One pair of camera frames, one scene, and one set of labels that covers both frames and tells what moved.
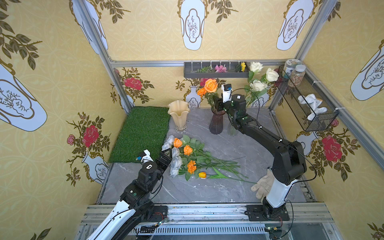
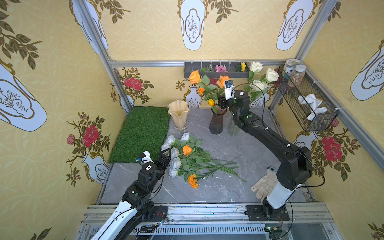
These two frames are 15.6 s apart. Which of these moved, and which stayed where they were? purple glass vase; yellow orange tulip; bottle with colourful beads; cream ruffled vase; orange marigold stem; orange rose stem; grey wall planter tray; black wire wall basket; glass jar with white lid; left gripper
Moved: orange rose stem; yellow orange tulip
Stayed: left gripper; purple glass vase; bottle with colourful beads; grey wall planter tray; glass jar with white lid; cream ruffled vase; black wire wall basket; orange marigold stem
